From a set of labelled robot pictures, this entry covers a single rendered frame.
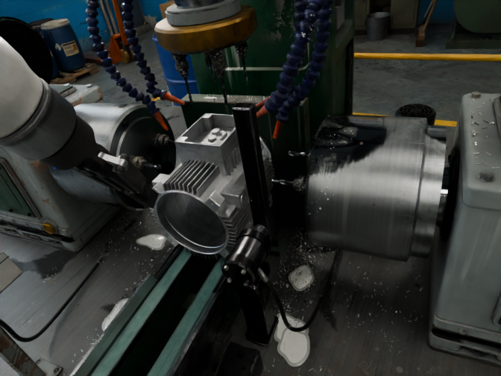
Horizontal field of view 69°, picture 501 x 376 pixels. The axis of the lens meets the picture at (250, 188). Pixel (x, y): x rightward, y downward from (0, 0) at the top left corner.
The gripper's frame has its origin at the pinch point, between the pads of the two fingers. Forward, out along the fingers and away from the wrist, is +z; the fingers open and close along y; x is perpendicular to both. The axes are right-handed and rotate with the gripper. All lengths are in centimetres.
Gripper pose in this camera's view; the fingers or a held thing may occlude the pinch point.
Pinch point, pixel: (142, 193)
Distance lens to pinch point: 67.0
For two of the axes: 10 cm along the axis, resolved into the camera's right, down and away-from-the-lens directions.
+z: 3.1, 4.0, 8.6
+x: -2.6, 9.1, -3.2
